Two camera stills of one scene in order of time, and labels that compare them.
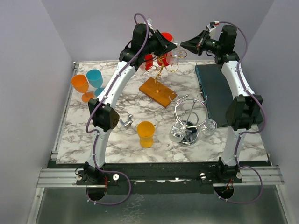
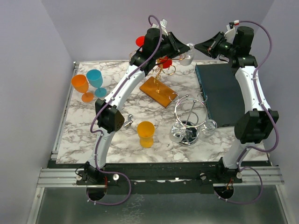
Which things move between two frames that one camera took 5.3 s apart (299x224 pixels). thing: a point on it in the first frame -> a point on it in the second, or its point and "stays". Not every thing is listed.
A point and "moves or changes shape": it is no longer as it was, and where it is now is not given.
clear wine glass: [177, 52] moves or changes shape
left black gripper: [164, 45] -> [177, 47]
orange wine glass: [80, 82] stays
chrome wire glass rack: [191, 113] stays
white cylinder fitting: [133, 125] stays
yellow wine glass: [145, 130] stays
